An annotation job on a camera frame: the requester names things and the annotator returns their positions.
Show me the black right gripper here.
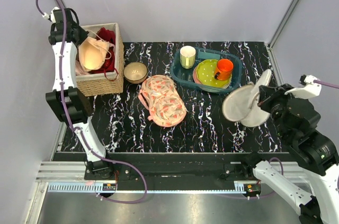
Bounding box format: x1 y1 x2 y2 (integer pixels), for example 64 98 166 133
256 82 301 140

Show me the peach beige bra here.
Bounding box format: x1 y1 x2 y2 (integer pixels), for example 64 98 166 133
78 30 115 71

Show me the white mesh cylindrical laundry bag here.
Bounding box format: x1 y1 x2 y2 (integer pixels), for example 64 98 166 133
222 69 272 128

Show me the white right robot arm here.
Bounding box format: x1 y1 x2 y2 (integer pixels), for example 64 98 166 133
240 84 338 223

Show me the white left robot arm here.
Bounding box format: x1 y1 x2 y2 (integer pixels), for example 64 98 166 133
46 7 114 180

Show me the red lace bra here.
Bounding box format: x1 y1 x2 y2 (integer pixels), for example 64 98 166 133
96 27 116 44

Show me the wicker laundry basket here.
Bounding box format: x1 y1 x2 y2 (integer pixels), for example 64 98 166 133
76 23 124 96

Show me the pink satin garment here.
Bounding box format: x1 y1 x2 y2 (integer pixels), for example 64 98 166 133
75 61 90 75

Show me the orange mug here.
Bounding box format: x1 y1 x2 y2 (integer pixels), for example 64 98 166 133
214 59 234 81

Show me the beige ceramic bowl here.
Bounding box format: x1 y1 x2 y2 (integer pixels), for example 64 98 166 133
123 62 148 84

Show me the green polka dot plate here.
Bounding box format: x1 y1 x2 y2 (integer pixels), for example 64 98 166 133
196 59 232 88

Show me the pink plate under green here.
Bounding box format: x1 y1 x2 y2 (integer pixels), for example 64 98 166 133
192 67 231 90

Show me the teal plastic dish tray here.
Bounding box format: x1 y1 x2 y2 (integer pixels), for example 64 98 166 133
171 47 243 94

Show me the cream ceramic cup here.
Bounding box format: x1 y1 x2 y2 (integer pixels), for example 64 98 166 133
180 46 196 69

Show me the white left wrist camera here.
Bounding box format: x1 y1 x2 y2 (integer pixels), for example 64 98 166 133
42 7 61 23

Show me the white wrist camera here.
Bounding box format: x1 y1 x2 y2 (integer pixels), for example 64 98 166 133
42 7 61 23
284 75 322 100

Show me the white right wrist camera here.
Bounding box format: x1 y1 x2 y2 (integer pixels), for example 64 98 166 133
284 75 322 100

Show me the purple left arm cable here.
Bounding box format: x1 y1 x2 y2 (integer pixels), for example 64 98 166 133
35 0 148 204

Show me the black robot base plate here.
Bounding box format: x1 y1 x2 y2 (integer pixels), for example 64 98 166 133
84 152 281 182

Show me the aluminium frame rail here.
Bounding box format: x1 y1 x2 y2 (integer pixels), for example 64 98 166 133
34 162 308 193

